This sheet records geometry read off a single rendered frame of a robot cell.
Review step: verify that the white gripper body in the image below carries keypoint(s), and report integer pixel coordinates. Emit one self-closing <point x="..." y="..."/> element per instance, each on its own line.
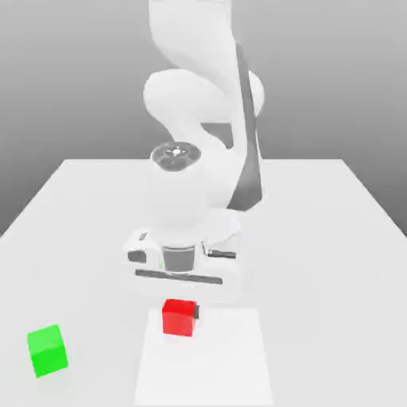
<point x="178" y="278"/>

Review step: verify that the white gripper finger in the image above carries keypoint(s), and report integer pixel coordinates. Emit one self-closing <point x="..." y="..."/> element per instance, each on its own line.
<point x="196" y="311"/>

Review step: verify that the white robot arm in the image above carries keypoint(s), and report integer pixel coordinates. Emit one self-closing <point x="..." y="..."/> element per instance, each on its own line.
<point x="190" y="95"/>

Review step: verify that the small red cube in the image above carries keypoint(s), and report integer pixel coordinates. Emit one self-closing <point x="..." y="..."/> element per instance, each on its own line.
<point x="178" y="318"/>

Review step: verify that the small green cube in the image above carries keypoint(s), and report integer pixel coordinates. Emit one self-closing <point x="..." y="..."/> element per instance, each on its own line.
<point x="47" y="351"/>

